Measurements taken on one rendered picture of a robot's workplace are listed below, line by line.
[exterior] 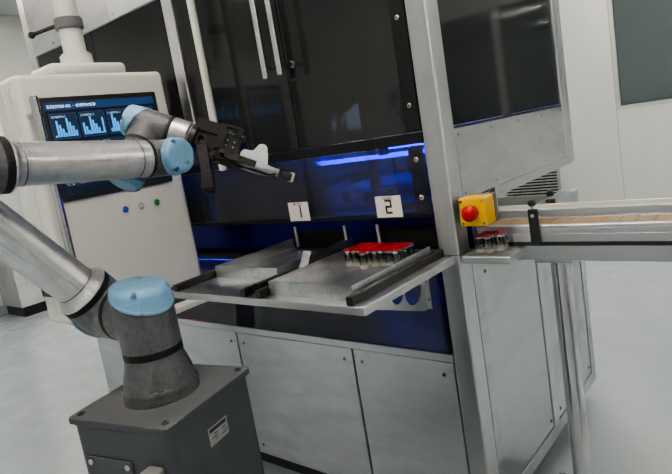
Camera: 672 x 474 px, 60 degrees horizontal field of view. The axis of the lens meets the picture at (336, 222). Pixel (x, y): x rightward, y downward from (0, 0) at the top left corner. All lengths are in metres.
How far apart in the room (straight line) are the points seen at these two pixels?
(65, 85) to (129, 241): 0.52
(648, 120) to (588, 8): 1.17
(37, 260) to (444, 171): 0.94
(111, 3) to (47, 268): 1.45
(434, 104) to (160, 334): 0.84
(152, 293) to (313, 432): 1.12
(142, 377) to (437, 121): 0.90
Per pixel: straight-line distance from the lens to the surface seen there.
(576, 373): 1.69
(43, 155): 1.09
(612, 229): 1.49
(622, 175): 6.13
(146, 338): 1.17
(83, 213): 1.93
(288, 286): 1.38
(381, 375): 1.81
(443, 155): 1.49
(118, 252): 1.98
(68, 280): 1.24
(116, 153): 1.15
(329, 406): 2.02
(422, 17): 1.50
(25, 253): 1.21
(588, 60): 6.12
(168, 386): 1.19
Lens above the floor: 1.24
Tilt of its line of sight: 9 degrees down
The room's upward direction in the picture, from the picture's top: 9 degrees counter-clockwise
